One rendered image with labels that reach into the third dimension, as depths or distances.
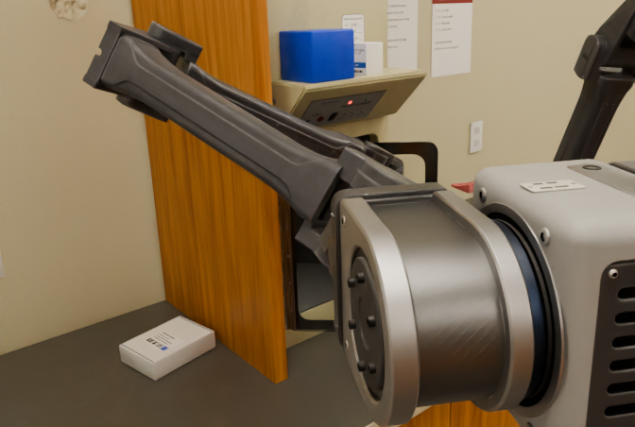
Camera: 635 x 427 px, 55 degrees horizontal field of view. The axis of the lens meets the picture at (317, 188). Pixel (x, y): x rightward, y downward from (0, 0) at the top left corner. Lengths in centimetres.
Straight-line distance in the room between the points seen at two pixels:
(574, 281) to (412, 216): 11
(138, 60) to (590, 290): 52
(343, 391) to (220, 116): 72
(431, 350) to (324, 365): 96
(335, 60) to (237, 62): 18
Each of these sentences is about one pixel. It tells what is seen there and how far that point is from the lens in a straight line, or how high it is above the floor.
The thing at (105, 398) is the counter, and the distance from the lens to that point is 129.
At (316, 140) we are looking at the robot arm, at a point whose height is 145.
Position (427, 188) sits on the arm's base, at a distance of 44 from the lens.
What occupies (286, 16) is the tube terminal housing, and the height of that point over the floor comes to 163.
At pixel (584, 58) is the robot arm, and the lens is 107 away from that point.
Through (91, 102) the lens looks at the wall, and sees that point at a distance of 147.
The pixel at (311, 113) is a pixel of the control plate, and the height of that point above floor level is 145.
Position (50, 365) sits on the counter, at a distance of 144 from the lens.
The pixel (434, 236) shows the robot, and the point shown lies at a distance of 37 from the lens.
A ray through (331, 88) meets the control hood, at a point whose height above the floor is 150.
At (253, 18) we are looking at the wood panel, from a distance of 104.
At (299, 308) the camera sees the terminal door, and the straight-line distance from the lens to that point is 129.
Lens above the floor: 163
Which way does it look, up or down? 16 degrees down
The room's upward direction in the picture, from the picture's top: 2 degrees counter-clockwise
